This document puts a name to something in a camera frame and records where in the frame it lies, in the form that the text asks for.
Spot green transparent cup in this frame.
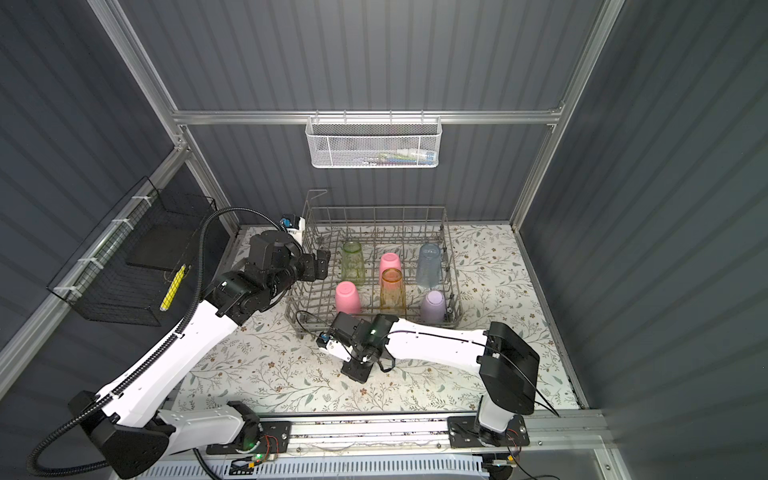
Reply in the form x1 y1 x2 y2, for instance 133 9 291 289
341 241 366 286

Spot pink cup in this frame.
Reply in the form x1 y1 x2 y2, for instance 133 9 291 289
379 252 402 276
335 281 362 315

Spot yellow transparent cup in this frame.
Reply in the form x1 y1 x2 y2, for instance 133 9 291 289
380 269 407 316

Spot pink cup front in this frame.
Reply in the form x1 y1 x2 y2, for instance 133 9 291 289
379 252 402 276

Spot purple cup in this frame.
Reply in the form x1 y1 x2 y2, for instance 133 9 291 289
420 290 447 325

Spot blue-grey transparent cup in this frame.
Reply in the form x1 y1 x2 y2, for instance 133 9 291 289
416 243 442 289

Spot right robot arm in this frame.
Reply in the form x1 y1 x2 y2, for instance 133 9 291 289
316 313 540 436

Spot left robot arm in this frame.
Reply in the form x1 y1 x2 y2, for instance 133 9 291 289
71 230 331 479

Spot white vented strip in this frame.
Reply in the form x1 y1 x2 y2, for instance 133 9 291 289
134 454 490 480

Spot yellow brush in basket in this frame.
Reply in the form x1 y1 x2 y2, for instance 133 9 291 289
159 265 188 312

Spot items in white basket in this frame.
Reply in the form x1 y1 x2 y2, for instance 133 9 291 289
354 148 439 167

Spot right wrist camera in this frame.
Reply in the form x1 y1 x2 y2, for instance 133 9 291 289
316 332 352 362

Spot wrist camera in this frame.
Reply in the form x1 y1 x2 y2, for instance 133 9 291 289
316 332 352 362
280 214 306 245

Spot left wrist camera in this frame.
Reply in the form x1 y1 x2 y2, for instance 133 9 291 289
280 214 306 245

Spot grey wire dish rack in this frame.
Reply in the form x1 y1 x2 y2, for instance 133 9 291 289
286 189 462 334

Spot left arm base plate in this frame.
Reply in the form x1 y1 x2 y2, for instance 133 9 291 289
205 421 292 457

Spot black corrugated cable hose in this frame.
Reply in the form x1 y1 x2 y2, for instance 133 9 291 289
26 206 283 479

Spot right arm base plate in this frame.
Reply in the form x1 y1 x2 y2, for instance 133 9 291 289
447 415 530 449

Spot white mesh wall basket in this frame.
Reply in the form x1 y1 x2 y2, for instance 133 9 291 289
305 117 443 169

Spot black wire wall basket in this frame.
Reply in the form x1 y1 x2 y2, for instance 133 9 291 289
47 182 216 327

